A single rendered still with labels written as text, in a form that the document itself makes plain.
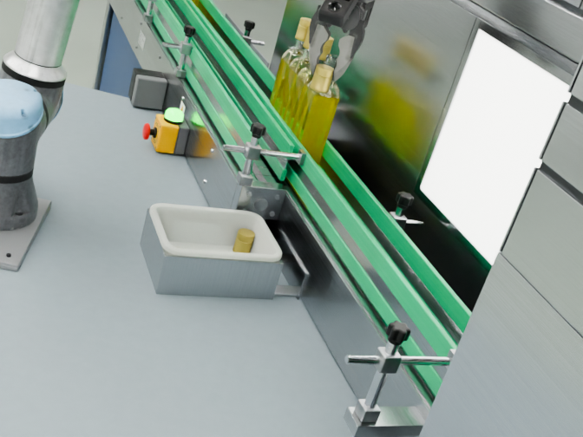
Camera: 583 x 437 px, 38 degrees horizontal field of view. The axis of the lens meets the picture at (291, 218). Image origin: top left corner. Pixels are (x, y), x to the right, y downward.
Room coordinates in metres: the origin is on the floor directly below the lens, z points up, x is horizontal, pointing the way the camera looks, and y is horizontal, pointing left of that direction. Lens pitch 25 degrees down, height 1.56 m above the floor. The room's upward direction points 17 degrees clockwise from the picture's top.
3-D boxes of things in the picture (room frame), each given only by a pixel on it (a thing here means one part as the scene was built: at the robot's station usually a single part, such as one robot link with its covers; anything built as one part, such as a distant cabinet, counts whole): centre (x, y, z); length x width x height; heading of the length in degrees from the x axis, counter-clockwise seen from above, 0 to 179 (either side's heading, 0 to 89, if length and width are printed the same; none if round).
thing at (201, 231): (1.39, 0.13, 0.80); 0.22 x 0.17 x 0.09; 116
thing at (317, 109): (1.67, 0.01, 0.99); 0.06 x 0.06 x 0.21; 25
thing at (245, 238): (1.47, 0.07, 0.79); 0.04 x 0.04 x 0.04
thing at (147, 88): (2.15, 0.46, 0.79); 0.08 x 0.08 x 0.08; 26
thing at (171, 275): (1.40, 0.10, 0.79); 0.27 x 0.17 x 0.08; 116
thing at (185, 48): (2.06, 0.40, 0.94); 0.07 x 0.04 x 0.13; 116
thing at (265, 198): (1.55, 0.07, 0.85); 0.09 x 0.04 x 0.07; 116
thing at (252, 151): (1.54, 0.09, 0.95); 0.17 x 0.03 x 0.12; 116
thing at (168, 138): (1.90, 0.34, 0.79); 0.07 x 0.07 x 0.07; 26
